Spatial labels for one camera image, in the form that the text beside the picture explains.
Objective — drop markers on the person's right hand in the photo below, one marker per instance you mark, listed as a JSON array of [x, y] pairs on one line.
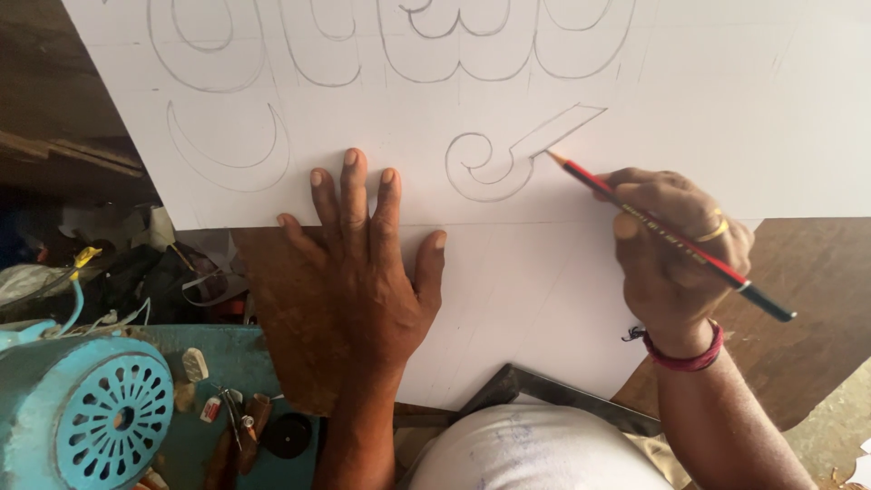
[[673, 252]]

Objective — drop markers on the person's left hand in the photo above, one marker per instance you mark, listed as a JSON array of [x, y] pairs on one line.
[[364, 286]]

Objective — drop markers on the red black pencil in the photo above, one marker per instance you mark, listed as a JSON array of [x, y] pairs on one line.
[[670, 235]]

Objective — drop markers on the large white drawing sheet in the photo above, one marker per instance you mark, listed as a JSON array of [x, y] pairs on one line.
[[476, 116]]

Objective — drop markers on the red thread wristband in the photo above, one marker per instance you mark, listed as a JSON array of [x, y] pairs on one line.
[[684, 354]]

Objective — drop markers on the lower white sheet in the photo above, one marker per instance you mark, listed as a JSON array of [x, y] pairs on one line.
[[517, 313]]

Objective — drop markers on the teal machine table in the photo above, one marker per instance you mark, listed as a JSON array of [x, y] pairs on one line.
[[231, 381]]

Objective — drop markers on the black round cap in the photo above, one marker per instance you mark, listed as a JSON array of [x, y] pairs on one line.
[[286, 435]]

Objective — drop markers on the metal pliers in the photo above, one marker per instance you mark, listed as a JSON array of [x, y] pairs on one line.
[[235, 418]]

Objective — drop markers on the white eraser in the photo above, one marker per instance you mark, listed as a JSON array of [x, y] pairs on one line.
[[195, 364]]

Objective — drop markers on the metal try square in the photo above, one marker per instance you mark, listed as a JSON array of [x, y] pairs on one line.
[[544, 395]]

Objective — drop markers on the small red white object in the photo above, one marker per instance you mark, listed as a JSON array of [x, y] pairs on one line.
[[210, 409]]

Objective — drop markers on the person's white shirt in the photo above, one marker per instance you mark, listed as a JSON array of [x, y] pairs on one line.
[[537, 452]]

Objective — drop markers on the teal electric motor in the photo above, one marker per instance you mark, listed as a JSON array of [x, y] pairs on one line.
[[78, 408]]

